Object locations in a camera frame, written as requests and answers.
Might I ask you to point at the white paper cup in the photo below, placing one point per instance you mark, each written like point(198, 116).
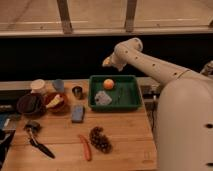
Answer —
point(38, 86)

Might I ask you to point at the green plastic tray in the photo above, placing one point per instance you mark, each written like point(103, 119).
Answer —
point(125, 95)

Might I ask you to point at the small metal cup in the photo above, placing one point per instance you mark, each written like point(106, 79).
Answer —
point(77, 92)

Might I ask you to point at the red bowl with food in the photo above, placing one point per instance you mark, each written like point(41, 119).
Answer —
point(56, 102)

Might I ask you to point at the dark device at left edge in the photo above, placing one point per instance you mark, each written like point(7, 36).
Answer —
point(6, 135)

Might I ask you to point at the blue grey cup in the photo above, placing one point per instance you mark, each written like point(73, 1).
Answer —
point(58, 85)

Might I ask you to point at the metal fixture at right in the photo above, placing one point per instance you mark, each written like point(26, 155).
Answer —
point(207, 69)

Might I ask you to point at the blue sponge block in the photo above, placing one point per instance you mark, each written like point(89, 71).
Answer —
point(77, 113)

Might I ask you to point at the dark brown bowl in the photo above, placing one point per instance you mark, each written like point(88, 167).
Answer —
point(31, 104)

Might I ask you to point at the grey towel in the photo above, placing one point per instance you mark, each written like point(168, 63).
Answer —
point(102, 98)

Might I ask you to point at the orange ball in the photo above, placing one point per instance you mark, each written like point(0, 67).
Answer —
point(108, 84)

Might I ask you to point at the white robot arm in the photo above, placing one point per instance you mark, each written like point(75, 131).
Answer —
point(185, 108)

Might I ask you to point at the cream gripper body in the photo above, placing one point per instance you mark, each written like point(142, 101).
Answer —
point(107, 62)

